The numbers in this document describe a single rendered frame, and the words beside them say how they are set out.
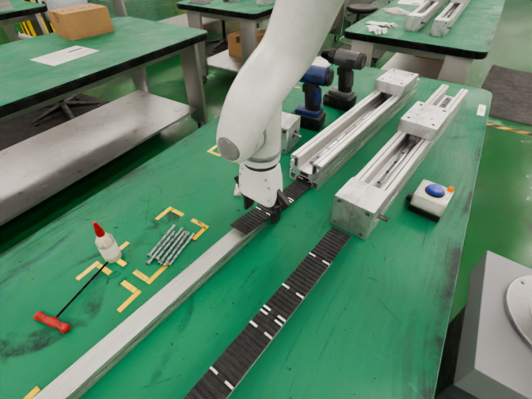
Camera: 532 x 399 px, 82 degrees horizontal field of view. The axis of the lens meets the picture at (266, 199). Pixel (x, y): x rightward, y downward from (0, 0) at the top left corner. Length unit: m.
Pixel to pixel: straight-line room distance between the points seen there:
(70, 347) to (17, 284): 0.22
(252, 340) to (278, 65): 0.46
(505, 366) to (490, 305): 0.10
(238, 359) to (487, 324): 0.42
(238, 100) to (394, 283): 0.50
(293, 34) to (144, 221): 0.59
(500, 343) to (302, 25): 0.58
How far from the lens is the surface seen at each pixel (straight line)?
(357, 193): 0.76
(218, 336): 0.64
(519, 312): 0.71
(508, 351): 0.66
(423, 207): 0.89
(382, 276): 0.74
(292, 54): 0.50
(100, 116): 2.80
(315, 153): 0.96
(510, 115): 3.72
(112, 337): 0.66
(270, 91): 0.49
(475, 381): 0.65
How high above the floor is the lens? 1.36
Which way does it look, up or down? 42 degrees down
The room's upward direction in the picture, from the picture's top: straight up
